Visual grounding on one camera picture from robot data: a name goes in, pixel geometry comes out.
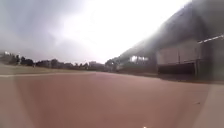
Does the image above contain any red running track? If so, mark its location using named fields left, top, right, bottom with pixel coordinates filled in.
left=0, top=71, right=224, bottom=128

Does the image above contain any row of distant trees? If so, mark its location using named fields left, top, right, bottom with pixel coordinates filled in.
left=0, top=51, right=118, bottom=72

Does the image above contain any large grandstand building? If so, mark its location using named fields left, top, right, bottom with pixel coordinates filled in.
left=109, top=0, right=224, bottom=84

